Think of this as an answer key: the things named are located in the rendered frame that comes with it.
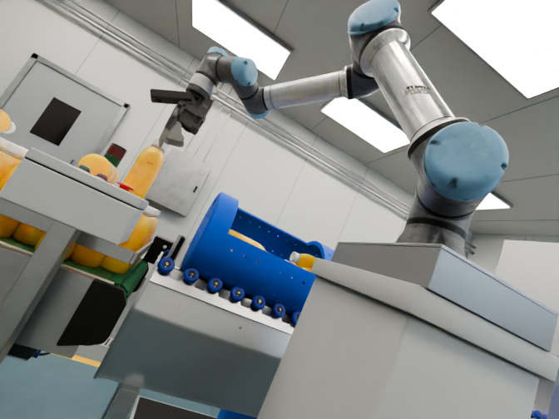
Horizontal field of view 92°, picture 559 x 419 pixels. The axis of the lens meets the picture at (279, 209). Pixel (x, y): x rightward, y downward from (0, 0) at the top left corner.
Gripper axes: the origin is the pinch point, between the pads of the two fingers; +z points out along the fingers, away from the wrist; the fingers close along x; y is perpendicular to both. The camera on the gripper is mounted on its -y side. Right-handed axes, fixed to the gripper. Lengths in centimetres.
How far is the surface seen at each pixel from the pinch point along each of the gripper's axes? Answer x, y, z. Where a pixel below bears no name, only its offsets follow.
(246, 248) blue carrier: -8.1, 35.6, 17.0
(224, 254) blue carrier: -7.6, 30.5, 21.5
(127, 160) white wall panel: 339, -86, -26
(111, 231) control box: -27.8, 5.4, 24.9
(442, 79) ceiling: 103, 171, -213
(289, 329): -5, 60, 35
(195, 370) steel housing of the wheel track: -4, 39, 54
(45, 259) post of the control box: -24.8, -2.4, 34.4
